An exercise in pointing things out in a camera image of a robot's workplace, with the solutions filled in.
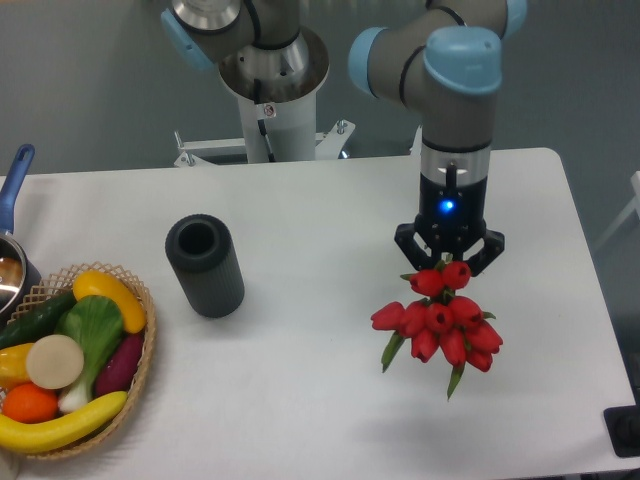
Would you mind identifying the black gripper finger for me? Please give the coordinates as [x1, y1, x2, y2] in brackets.
[465, 229, 505, 277]
[394, 223, 441, 271]

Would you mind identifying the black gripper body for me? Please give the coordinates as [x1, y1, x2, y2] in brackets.
[414, 176, 487, 255]

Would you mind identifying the red tulip bouquet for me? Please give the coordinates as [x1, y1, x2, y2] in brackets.
[370, 254, 503, 397]

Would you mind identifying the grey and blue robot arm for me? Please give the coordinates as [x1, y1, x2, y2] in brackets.
[161, 1, 527, 274]

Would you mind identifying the dark grey ribbed vase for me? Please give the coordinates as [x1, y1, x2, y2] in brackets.
[165, 214, 245, 319]

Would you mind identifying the black device at table edge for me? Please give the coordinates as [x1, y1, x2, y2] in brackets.
[603, 405, 639, 458]

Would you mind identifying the purple sweet potato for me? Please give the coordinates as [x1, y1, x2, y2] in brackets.
[94, 334, 144, 397]

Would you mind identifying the green bok choy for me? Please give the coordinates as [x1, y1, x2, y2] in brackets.
[54, 296, 124, 414]

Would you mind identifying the woven wicker basket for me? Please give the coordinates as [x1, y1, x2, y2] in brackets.
[8, 262, 157, 460]

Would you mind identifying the beige round disc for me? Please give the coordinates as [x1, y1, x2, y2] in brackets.
[26, 334, 84, 390]

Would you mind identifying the green cucumber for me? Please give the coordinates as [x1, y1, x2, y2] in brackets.
[1, 291, 76, 349]

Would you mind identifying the yellow bell pepper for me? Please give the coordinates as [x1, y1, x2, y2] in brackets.
[0, 343, 33, 391]

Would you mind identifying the orange fruit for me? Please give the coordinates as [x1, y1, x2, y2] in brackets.
[2, 383, 58, 424]

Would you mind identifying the yellow banana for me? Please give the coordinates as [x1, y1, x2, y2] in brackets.
[1, 391, 128, 454]

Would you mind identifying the white frame at right edge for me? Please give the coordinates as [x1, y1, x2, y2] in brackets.
[594, 171, 639, 252]

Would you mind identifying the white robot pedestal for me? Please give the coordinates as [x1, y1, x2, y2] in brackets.
[174, 93, 357, 167]

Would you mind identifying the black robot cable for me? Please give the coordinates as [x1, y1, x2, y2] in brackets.
[253, 78, 277, 164]

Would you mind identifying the blue handled saucepan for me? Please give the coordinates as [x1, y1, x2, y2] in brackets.
[1, 144, 41, 328]

